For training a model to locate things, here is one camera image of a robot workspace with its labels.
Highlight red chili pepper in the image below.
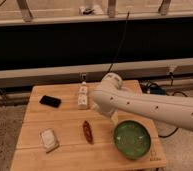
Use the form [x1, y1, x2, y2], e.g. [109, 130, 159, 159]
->
[83, 121, 93, 144]

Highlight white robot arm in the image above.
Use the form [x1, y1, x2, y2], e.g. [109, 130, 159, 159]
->
[91, 73, 193, 131]

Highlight white sponge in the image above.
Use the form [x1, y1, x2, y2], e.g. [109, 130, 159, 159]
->
[40, 129, 59, 153]

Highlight green bowl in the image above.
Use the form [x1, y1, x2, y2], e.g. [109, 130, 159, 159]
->
[113, 120, 151, 160]

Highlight white power strip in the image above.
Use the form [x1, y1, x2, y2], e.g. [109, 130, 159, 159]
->
[77, 82, 88, 110]

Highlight wooden table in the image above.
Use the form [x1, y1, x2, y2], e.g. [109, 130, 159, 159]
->
[11, 84, 167, 171]

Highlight black smartphone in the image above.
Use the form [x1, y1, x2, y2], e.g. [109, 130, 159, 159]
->
[40, 95, 61, 108]

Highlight black floor cables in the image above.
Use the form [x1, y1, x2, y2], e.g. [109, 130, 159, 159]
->
[140, 71, 191, 139]

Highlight black hanging cable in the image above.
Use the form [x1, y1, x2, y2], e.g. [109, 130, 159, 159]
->
[101, 11, 131, 81]

